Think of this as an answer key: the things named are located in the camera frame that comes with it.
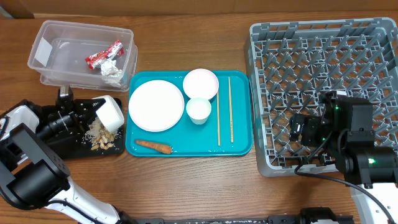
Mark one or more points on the grey dishwasher rack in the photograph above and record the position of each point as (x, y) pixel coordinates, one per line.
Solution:
(290, 64)

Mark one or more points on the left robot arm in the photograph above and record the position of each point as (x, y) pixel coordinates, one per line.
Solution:
(34, 142)

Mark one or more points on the small white bowl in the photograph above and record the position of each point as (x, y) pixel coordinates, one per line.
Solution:
(110, 114)

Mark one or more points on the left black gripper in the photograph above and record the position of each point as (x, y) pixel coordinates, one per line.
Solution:
(85, 109)

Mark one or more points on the left wooden chopstick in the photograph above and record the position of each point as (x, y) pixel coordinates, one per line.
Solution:
(218, 118)

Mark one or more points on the right wooden chopstick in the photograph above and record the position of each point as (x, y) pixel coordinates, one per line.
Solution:
(230, 111)

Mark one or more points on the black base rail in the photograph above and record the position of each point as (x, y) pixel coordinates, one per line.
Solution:
(313, 215)

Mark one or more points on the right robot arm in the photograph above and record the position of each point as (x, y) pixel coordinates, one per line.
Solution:
(345, 132)

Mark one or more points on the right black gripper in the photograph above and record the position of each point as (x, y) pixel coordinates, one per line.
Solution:
(309, 126)

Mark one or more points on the white round plate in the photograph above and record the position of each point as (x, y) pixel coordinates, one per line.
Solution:
(156, 105)

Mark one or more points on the orange carrot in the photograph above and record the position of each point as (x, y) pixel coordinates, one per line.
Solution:
(162, 148)

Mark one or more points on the foil ball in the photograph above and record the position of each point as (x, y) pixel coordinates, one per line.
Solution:
(111, 74)

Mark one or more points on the white cup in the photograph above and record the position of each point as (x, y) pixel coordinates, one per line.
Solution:
(198, 110)

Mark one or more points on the black tray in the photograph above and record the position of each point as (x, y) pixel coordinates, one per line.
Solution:
(69, 145)

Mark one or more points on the teal serving tray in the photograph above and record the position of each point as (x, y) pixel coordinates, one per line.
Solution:
(191, 140)

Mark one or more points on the red foil snack wrapper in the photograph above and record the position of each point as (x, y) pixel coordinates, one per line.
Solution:
(95, 60)

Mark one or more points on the wooden chopstick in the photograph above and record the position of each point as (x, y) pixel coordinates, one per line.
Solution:
(230, 111)
(218, 118)

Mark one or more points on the large white bowl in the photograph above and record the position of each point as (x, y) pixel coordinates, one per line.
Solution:
(201, 83)

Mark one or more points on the clear plastic bin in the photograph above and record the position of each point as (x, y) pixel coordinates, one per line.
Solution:
(60, 49)

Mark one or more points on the food scraps peanuts rice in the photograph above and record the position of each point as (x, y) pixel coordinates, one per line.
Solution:
(98, 137)

